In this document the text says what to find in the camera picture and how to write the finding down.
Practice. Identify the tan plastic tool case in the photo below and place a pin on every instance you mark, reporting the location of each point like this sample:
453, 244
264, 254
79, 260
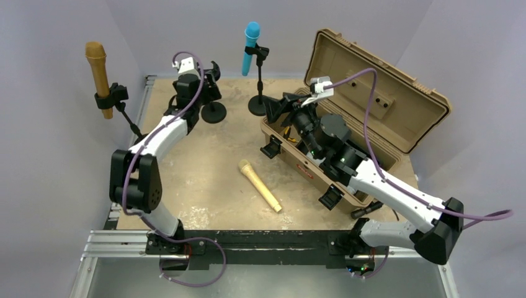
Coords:
387, 111

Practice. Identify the blue microphone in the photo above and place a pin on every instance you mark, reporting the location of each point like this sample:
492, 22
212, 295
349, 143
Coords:
252, 33

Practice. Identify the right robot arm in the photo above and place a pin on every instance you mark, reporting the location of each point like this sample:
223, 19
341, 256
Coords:
432, 226

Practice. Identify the brown gold microphone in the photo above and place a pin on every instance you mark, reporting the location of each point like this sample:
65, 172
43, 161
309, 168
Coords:
96, 57

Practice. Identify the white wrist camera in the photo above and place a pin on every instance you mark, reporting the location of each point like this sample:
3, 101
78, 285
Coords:
321, 88
187, 66

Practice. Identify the small black cylinder on table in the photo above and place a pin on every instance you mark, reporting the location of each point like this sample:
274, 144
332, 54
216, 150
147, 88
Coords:
373, 206

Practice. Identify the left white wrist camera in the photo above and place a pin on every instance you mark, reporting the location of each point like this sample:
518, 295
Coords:
187, 66

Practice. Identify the black shock mount mic stand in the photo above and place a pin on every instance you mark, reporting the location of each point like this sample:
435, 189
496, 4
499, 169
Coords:
213, 112

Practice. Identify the yellow black tool in case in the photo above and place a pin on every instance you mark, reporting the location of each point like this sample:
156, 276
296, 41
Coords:
287, 135

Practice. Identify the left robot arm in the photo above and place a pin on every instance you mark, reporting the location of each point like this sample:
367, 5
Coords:
135, 180

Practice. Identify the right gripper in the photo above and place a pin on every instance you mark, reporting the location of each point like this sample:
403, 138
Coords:
276, 108

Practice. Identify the black stand with blue mic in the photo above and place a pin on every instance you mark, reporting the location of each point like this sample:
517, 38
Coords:
255, 104

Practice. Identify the cream beige microphone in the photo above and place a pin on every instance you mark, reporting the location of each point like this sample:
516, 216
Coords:
246, 169

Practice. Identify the black stand with brown mic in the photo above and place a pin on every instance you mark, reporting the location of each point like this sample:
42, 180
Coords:
117, 95

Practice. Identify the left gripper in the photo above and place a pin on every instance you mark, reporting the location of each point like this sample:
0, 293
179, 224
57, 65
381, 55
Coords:
211, 94

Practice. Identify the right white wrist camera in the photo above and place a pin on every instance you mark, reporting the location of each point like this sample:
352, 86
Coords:
321, 88

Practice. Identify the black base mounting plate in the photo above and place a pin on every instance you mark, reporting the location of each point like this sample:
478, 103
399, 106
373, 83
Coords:
333, 249

